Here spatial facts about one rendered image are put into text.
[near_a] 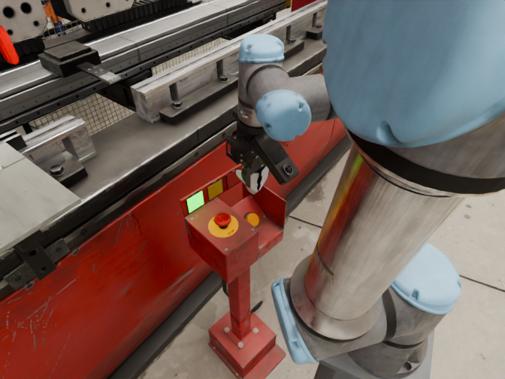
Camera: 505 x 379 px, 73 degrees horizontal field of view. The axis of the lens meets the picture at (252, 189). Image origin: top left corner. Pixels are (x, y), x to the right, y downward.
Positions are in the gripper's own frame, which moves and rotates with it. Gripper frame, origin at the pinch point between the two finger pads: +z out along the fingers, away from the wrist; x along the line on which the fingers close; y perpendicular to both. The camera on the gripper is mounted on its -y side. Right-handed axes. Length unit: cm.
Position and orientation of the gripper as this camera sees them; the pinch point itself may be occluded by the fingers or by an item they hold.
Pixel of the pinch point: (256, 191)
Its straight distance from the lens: 81.6
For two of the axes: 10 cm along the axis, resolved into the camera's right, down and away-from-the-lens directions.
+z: -0.6, 6.7, 7.4
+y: -6.9, -5.6, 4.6
